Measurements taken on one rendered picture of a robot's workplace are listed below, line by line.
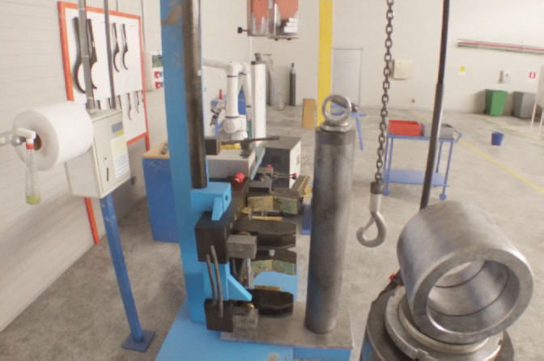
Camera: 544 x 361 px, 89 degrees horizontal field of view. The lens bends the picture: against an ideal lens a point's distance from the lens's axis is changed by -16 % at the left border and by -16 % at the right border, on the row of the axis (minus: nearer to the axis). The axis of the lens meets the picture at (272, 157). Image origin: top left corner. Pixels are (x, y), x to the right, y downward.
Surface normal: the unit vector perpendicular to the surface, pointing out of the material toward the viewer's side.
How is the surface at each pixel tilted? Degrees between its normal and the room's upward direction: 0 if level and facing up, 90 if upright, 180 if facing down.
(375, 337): 0
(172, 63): 90
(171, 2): 90
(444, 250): 37
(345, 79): 90
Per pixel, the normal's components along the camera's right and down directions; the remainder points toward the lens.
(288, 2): 0.32, 0.29
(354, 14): -0.11, 0.30
